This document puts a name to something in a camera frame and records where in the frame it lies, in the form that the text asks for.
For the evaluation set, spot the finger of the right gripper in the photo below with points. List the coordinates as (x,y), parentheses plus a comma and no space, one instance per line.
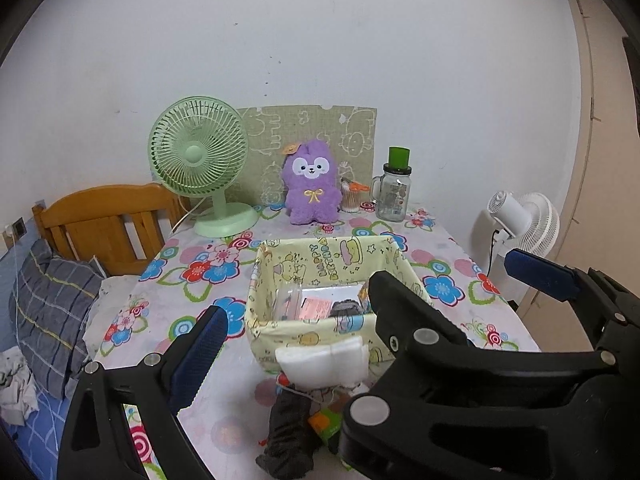
(446,409)
(606,310)

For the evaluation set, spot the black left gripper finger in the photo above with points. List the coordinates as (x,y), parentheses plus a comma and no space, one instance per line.
(97,443)

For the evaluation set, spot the white towel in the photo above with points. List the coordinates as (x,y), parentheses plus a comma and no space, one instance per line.
(345,363)

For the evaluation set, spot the green tissue pack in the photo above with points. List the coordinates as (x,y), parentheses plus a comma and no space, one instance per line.
(327,424)

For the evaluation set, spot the dark grey drawstring pouch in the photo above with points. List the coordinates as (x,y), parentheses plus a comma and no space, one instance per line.
(347,307)

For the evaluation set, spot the black plastic bag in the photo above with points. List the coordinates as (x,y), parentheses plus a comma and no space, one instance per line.
(291,441)

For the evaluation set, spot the pink cloth packet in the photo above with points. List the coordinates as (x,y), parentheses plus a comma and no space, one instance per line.
(314,309)

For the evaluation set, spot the blue grid bedsheet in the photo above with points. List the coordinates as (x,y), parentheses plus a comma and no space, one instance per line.
(38,440)

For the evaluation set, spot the white crumpled cloth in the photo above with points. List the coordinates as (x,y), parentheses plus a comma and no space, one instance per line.
(18,392)

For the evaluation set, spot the white clip fan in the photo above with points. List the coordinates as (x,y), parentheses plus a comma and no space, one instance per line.
(528,222)

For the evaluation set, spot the grey plaid pillow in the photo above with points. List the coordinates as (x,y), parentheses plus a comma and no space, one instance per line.
(49,308)

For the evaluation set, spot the yellow cartoon fabric basket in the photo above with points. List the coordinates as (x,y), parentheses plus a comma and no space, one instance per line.
(327,264)

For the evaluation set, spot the floral tablecloth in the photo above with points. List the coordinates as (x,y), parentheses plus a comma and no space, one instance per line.
(229,418)

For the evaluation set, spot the glass mug jar green lid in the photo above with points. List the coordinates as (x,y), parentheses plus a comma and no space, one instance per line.
(390,190)

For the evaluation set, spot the toothpick jar orange lid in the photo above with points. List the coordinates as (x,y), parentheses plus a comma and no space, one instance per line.
(352,194)

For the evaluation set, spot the purple plush toy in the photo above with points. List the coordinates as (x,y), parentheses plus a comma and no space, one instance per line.
(309,174)

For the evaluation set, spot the green desk fan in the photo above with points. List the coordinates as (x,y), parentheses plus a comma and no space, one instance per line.
(197,148)

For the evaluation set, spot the wall socket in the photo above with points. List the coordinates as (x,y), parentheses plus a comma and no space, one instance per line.
(18,229)

